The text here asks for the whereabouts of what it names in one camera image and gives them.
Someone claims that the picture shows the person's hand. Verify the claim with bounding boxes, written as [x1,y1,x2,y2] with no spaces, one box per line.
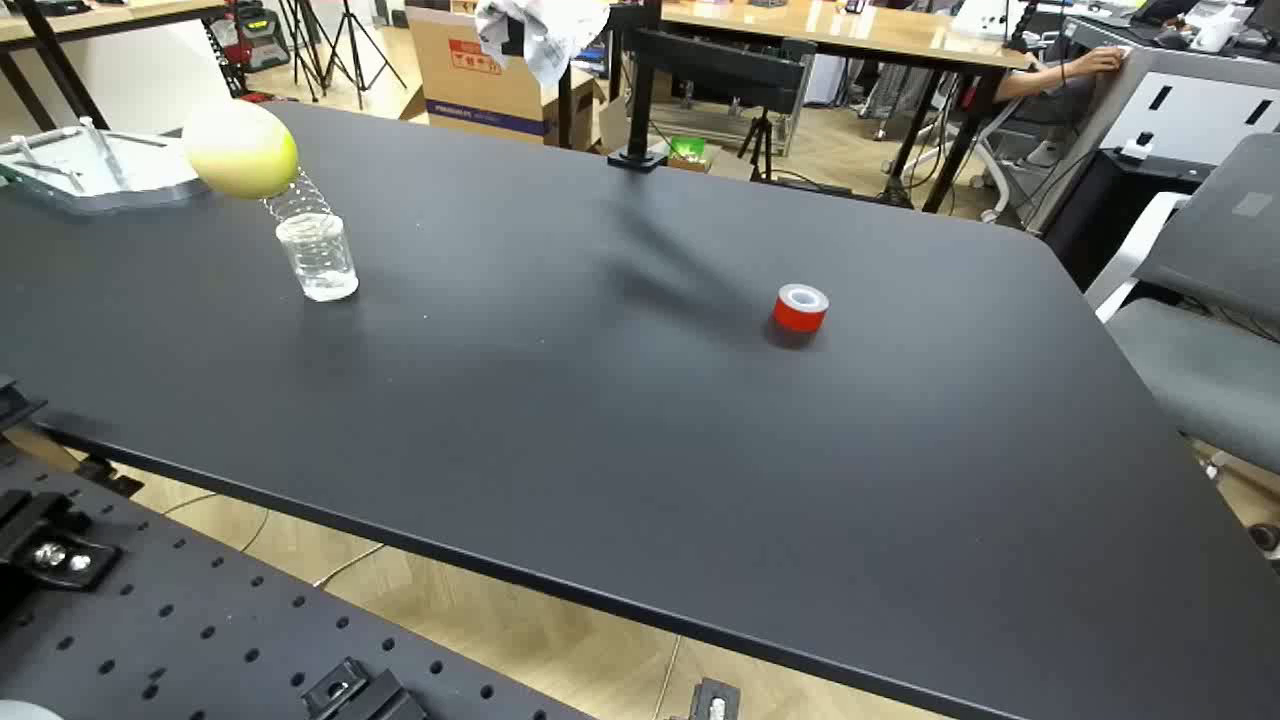
[1068,42,1136,79]

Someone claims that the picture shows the person's forearm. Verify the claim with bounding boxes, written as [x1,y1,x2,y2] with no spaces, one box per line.
[997,59,1082,109]

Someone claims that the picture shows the grey slotted panel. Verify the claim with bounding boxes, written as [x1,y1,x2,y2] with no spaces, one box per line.
[1020,42,1280,230]

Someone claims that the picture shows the wooden table with black legs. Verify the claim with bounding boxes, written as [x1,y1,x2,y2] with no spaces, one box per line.
[657,0,1039,217]

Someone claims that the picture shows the grey office chair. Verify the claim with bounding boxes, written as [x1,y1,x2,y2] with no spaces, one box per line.
[1082,129,1280,479]

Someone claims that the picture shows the small black tripod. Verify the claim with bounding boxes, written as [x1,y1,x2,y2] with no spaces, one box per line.
[737,109,788,188]

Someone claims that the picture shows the red tape roll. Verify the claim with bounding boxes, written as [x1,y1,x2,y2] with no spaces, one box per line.
[767,280,833,343]

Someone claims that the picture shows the small green object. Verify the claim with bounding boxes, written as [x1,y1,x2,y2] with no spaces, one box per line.
[662,130,715,171]

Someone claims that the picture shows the cardboard box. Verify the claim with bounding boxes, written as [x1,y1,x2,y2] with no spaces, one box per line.
[403,3,600,147]

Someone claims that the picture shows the small grey metal clamp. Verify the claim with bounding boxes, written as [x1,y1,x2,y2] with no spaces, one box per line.
[686,676,745,720]

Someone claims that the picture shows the tall black tripod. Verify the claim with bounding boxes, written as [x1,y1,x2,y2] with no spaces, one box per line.
[282,0,407,100]

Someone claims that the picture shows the clear drinking glass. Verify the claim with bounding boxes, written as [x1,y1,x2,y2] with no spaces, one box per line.
[261,169,362,308]

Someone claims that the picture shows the yellow ball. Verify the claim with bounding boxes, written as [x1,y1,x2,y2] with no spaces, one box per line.
[179,95,305,203]

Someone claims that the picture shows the wooden desk with black leg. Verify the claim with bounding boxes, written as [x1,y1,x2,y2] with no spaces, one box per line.
[0,0,230,135]

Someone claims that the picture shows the clear acrylic tray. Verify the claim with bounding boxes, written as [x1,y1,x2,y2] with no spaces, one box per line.
[0,117,203,220]

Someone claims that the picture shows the black perforated mounting board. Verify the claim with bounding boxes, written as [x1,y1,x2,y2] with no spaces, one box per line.
[0,443,591,720]

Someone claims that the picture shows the black mounting bracket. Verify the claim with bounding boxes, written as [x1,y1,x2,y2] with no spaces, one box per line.
[298,653,438,720]

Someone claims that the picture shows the black bracket with silver bolts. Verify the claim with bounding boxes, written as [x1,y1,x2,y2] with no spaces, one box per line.
[0,484,123,599]

